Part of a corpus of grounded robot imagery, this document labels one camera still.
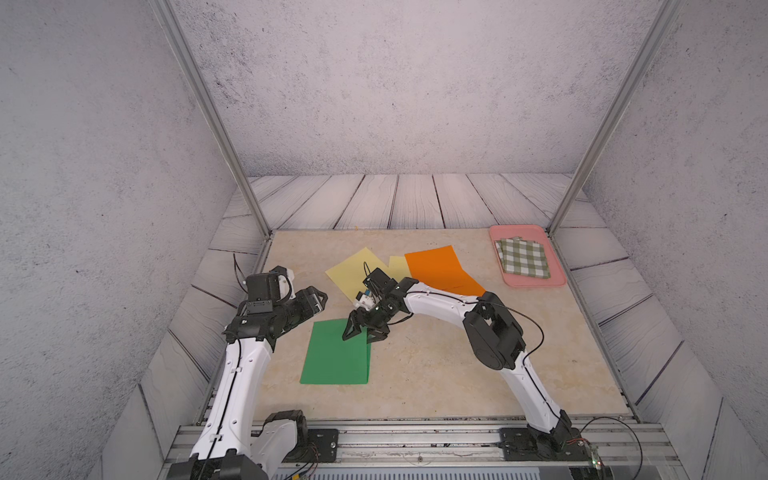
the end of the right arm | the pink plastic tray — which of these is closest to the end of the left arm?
the end of the right arm

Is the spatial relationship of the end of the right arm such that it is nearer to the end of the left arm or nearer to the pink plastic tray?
the end of the left arm

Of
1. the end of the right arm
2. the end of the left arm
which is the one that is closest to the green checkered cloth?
the end of the right arm

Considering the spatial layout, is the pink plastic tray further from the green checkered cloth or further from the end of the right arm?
the end of the right arm

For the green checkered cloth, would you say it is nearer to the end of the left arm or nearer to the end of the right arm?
the end of the right arm

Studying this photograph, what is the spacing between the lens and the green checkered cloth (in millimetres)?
1085

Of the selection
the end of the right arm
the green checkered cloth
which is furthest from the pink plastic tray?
the end of the right arm

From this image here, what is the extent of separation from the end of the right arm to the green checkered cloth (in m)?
0.50

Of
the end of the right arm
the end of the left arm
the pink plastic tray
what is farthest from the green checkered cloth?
the end of the left arm

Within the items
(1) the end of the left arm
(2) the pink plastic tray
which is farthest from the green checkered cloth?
(1) the end of the left arm

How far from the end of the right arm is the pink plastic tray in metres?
0.48

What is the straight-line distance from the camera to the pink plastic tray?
3.53ft

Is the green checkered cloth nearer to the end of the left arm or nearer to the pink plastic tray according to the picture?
the pink plastic tray

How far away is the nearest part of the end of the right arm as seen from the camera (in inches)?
29.5
